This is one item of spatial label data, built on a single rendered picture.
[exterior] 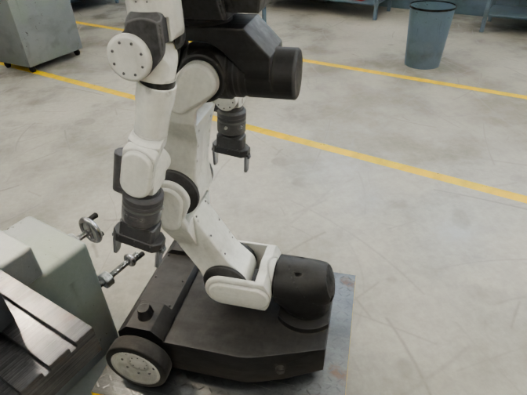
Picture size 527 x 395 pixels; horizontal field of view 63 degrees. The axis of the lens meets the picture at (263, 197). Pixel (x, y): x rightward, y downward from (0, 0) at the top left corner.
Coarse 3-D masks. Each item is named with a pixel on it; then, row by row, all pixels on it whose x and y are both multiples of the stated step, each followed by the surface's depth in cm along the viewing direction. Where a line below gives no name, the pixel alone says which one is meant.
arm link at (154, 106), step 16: (160, 64) 73; (176, 64) 77; (144, 80) 74; (160, 80) 75; (144, 96) 76; (160, 96) 76; (144, 112) 78; (160, 112) 79; (144, 128) 80; (160, 128) 81
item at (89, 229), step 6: (90, 216) 162; (96, 216) 164; (78, 222) 164; (84, 222) 162; (90, 222) 160; (84, 228) 166; (90, 228) 163; (96, 228) 160; (72, 234) 157; (78, 234) 161; (84, 234) 161; (90, 234) 165; (96, 234) 161; (102, 234) 163; (90, 240) 167; (96, 240) 164
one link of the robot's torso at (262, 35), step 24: (192, 24) 88; (216, 24) 89; (240, 24) 89; (264, 24) 95; (240, 48) 88; (264, 48) 89; (288, 48) 92; (240, 72) 93; (264, 72) 90; (288, 72) 90; (240, 96) 98; (264, 96) 96; (288, 96) 94
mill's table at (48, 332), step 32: (0, 288) 101; (32, 320) 95; (64, 320) 93; (0, 352) 87; (32, 352) 86; (64, 352) 86; (96, 352) 94; (0, 384) 82; (32, 384) 82; (64, 384) 89
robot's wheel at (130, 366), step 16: (128, 336) 128; (112, 352) 128; (128, 352) 126; (144, 352) 125; (160, 352) 128; (112, 368) 134; (128, 368) 135; (144, 368) 133; (160, 368) 127; (144, 384) 135; (160, 384) 132
